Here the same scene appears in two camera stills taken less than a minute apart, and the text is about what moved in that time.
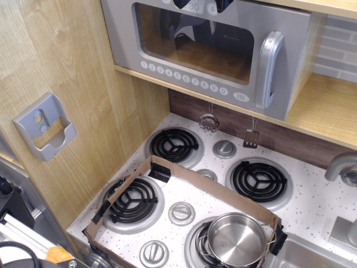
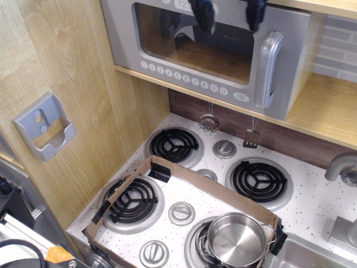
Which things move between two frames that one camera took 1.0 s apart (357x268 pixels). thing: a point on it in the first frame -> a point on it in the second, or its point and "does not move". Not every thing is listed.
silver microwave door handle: x=271 y=42 does not move
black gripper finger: x=181 y=3 -> x=204 y=12
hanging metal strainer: x=210 y=122 does not move
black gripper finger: x=222 y=4 -> x=255 y=10
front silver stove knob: x=154 y=253 does not move
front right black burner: x=202 y=247 does not move
